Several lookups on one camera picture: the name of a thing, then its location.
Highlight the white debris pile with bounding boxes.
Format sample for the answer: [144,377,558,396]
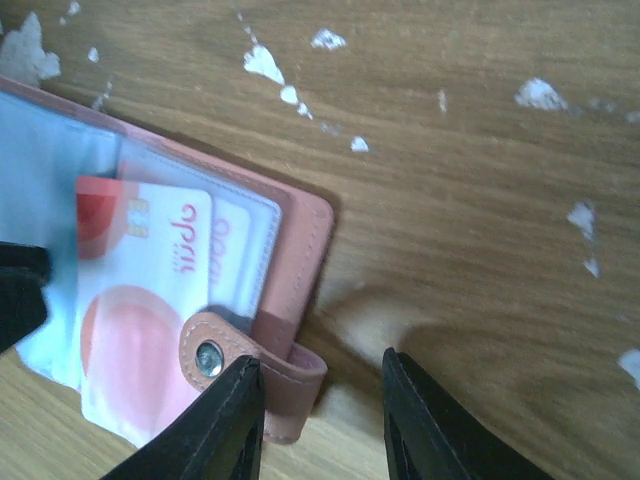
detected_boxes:
[1,12,61,88]

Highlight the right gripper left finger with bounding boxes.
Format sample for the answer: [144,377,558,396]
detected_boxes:
[104,355,265,480]

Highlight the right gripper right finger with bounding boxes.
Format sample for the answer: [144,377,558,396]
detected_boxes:
[382,348,550,480]

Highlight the red credit card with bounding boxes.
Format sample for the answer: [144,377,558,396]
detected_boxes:
[120,155,281,333]

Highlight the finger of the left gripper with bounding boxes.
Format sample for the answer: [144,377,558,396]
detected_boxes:
[0,241,52,354]

